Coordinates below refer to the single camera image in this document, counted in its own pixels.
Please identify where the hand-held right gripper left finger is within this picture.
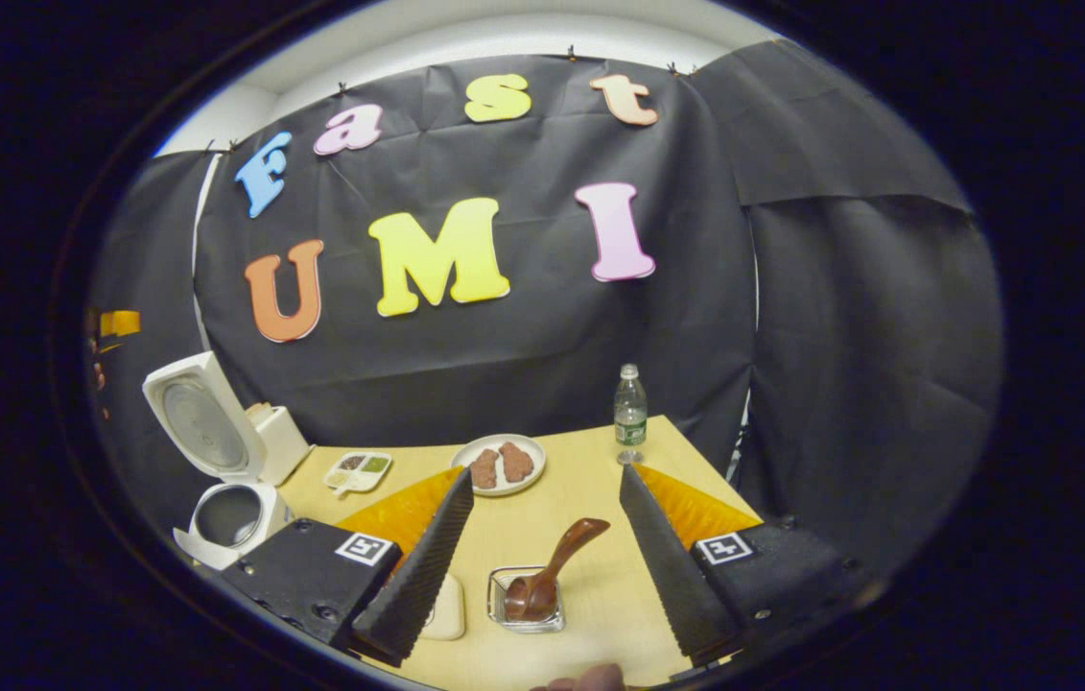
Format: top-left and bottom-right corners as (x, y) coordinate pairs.
(221, 467), (476, 668)

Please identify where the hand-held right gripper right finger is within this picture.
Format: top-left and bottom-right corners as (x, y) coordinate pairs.
(619, 464), (874, 668)

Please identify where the clear container of rice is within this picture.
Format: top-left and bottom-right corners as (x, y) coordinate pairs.
(422, 574), (466, 642)

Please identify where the clear wire chopstick holder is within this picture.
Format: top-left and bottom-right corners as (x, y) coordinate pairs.
(487, 564), (567, 634)

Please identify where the brown wooden spoon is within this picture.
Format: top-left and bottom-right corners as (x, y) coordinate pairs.
(504, 518), (612, 622)

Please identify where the white rice cooker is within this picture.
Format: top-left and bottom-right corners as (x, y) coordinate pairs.
(142, 351), (294, 572)

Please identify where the white divided dish of beans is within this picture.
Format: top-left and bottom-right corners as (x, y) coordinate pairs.
(324, 451), (394, 497)

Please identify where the clear water bottle green label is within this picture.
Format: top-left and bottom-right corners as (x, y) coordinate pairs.
(613, 363), (649, 449)

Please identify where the white round plate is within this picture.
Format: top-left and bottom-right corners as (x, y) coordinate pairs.
(451, 434), (548, 497)

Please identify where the cream toaster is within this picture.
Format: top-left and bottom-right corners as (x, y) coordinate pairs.
(245, 403), (313, 488)

